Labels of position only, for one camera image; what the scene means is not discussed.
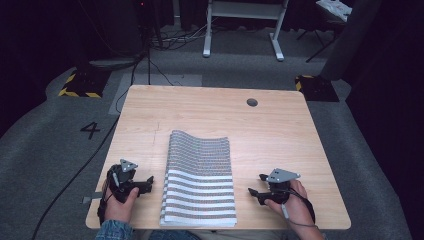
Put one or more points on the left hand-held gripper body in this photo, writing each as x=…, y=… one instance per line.
x=124, y=180

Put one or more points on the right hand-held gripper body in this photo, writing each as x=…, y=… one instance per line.
x=279, y=186

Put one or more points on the person's right hand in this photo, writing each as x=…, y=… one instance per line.
x=298, y=210

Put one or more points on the person's left hand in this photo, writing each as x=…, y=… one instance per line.
x=119, y=210

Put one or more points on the grey white striped cloth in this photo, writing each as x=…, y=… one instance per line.
x=199, y=186

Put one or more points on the dark round table grommet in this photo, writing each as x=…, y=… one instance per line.
x=252, y=102

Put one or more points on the dark curtain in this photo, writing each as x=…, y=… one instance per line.
x=383, y=66

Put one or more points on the black folding stand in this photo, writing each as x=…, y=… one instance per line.
x=328, y=31

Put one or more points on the dark equipment stand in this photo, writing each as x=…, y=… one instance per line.
x=146, y=20

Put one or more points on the white crumpled cloth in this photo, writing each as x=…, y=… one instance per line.
x=335, y=8

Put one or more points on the black yellow striped base plate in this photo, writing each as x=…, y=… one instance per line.
x=316, y=88
x=85, y=83

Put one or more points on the white desk frame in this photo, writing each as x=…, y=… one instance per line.
x=245, y=10

